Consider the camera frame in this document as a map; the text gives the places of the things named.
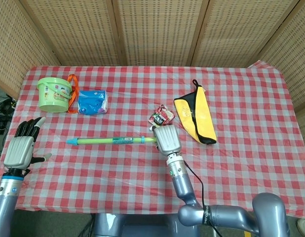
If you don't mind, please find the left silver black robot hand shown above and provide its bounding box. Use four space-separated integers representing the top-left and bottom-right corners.
3 117 52 177

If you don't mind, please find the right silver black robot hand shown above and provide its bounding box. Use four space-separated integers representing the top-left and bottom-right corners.
152 125 182 156

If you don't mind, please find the green tube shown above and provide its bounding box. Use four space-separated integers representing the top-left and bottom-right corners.
66 136 146 147

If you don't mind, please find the red snack pouch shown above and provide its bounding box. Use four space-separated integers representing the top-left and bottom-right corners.
148 104 174 131

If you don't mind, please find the yellow black cloth pouch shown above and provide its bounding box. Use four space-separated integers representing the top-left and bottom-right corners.
173 79 217 145

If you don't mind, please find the green plastic bucket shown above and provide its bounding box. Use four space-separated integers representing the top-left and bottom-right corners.
36 77 72 113

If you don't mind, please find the red white checkered tablecloth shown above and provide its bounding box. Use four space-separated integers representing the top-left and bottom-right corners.
0 65 305 219

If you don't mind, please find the blue tissue pack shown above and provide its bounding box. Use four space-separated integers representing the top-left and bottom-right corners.
77 89 109 115

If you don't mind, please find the grey robot torso base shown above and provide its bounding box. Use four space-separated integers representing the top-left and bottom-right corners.
93 212 200 237

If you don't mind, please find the bamboo folding screen panel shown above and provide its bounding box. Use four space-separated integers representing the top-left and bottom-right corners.
112 0 210 66
0 0 62 99
189 0 305 67
248 0 305 112
19 0 126 66

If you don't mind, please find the white shoe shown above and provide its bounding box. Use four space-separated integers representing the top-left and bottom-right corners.
297 218 305 237

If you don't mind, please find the black cable bundle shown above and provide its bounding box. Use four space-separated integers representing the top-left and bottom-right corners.
0 93 18 135

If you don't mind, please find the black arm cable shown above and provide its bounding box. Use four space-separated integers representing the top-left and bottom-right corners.
183 159 222 237

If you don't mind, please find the orange ribbon strap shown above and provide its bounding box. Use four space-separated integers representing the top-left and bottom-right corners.
67 74 80 114

